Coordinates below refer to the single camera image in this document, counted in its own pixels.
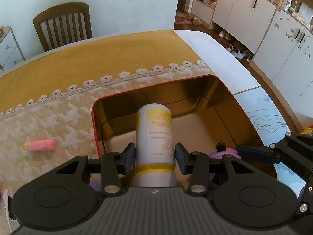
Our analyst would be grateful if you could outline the purple spiky plush toy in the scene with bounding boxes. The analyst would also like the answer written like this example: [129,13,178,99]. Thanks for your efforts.
[209,142,241,159]

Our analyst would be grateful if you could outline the white yellow lotion bottle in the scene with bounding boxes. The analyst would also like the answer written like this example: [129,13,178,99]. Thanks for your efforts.
[135,103,177,187]

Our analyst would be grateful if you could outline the red metal tin box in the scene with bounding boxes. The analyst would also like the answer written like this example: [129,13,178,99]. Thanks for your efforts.
[91,75,262,155]

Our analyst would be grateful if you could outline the pink cylinder tube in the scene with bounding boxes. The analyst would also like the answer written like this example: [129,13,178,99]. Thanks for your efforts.
[24,139,56,152]

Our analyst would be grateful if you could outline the white frame sunglasses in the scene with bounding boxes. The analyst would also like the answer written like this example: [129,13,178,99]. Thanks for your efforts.
[2,189,20,234]

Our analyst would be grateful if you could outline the purple small block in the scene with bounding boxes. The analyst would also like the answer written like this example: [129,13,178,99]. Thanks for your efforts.
[90,179,102,192]

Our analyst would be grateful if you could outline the quilted beige table mat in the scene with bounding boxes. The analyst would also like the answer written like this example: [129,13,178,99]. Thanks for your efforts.
[1,60,212,194]

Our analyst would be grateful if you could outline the yellow table cloth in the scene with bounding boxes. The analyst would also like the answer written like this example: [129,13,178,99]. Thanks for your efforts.
[1,30,200,113]

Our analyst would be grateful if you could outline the white sneakers pair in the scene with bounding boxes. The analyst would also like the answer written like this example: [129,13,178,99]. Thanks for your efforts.
[226,45,244,60]

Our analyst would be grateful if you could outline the beige slippers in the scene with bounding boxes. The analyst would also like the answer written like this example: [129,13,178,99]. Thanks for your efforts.
[187,14,202,25]

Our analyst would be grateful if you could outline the red patterned door rug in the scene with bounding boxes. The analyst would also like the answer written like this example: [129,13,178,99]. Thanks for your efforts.
[174,12,192,25]

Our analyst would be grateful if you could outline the brown wooden chair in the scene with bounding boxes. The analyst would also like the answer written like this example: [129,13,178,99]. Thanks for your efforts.
[33,2,92,52]

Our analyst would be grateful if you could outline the white drawer cabinet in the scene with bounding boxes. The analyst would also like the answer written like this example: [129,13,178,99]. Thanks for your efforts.
[0,26,25,75]

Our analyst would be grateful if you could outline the white wall cabinets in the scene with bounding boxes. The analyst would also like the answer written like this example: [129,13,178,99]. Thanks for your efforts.
[190,0,313,104]

